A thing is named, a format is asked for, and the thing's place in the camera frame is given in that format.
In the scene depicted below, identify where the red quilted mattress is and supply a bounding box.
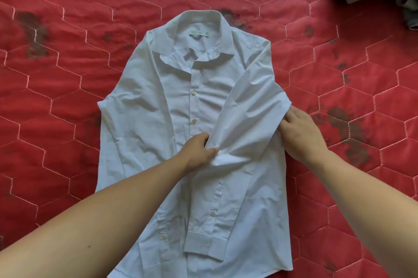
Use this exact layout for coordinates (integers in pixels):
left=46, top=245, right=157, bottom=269
left=0, top=0, right=418, bottom=278

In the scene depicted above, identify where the person's right hand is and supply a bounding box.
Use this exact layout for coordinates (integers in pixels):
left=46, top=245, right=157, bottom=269
left=277, top=105, right=330, bottom=168

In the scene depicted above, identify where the white button shirt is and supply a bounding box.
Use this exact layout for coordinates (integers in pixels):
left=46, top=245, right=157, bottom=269
left=95, top=10, right=293, bottom=278

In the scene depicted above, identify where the person's left hand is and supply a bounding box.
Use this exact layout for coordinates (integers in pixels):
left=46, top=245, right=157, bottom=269
left=176, top=132, right=219, bottom=176

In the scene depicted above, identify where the person's left forearm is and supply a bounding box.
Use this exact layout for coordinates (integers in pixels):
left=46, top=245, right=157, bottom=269
left=0, top=156, right=189, bottom=278

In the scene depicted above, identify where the person's right forearm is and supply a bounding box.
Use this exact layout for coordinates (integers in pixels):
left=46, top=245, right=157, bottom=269
left=310, top=150, right=418, bottom=278

